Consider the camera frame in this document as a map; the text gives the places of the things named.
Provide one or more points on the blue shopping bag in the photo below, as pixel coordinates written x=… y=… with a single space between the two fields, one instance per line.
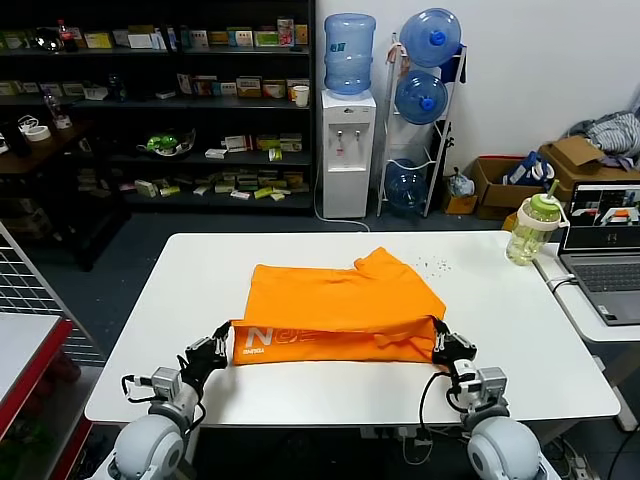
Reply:
x=525 y=172

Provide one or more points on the shiny black dome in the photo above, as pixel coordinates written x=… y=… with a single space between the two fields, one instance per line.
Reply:
x=47 y=40

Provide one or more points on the black object beside rack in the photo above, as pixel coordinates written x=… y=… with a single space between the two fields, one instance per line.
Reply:
x=447 y=142

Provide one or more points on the pile of grey clothes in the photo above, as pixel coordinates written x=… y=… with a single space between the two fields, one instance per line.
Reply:
x=610 y=132

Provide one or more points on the open brown cardboard box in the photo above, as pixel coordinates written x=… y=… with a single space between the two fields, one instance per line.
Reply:
x=500 y=195

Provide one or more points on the green-lidded clear drinking bottle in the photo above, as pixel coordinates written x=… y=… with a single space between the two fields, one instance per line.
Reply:
x=532 y=230

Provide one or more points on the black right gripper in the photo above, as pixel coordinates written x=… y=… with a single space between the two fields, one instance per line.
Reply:
x=457 y=357

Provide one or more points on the white side table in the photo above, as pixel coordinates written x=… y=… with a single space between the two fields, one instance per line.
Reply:
x=590 y=330

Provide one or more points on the pink green tall box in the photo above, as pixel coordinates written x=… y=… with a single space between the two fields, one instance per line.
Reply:
x=285 y=33

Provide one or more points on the dark blue small bottle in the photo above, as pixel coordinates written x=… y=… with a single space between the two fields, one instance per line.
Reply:
x=116 y=89

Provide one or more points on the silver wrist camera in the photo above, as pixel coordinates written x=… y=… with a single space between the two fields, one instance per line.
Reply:
x=494 y=385
x=166 y=382

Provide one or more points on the grey open laptop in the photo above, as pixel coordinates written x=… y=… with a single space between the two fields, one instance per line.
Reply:
x=605 y=280

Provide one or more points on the green and white bowl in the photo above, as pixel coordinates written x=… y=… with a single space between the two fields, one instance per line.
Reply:
x=165 y=143

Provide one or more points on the green yellow medicine box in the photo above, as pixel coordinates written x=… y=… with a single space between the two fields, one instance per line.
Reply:
x=291 y=143

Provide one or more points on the brown wooden table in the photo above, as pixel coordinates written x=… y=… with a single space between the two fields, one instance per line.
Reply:
x=50 y=150

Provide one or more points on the grey trash bag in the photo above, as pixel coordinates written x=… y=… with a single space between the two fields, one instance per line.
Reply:
x=460 y=185

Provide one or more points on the upright blue water jug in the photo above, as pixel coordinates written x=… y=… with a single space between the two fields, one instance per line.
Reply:
x=350 y=55

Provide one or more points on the clear plastic water bottle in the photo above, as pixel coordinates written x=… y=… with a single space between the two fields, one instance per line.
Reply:
x=56 y=107

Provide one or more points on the white paper cup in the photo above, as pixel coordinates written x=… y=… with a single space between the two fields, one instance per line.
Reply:
x=300 y=96

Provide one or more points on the large brown cardboard box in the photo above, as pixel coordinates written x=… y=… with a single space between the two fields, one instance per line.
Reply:
x=575 y=155

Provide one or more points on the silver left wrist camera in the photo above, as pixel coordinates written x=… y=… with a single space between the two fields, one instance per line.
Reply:
x=166 y=382

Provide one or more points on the black shelf unit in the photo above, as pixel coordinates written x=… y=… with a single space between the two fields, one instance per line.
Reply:
x=225 y=115

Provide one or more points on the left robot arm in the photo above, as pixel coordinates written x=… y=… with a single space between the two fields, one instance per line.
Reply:
x=150 y=440

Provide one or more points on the orange t-shirt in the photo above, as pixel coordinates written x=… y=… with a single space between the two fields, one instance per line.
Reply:
x=340 y=310

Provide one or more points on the white power strip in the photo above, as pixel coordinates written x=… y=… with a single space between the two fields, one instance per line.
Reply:
x=395 y=432

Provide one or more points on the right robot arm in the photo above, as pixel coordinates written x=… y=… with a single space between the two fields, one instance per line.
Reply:
x=500 y=445

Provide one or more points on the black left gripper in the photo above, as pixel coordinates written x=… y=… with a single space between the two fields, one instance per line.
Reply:
x=205 y=357

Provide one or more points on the small yellow cardboard box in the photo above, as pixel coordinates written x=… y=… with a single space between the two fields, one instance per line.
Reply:
x=462 y=205

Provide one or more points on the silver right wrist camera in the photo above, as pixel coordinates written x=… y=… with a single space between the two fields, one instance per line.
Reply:
x=494 y=385

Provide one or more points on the red-edged white table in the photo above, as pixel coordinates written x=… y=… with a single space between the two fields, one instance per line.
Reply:
x=25 y=350

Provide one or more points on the white water dispenser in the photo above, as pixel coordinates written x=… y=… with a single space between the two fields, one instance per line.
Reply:
x=347 y=155

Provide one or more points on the white red medicine box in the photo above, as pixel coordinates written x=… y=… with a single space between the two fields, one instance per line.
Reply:
x=238 y=143

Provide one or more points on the white tape roll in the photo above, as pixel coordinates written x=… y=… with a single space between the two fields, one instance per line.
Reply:
x=38 y=133

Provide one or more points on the cola bottle red cap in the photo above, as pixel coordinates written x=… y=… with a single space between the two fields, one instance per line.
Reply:
x=63 y=37

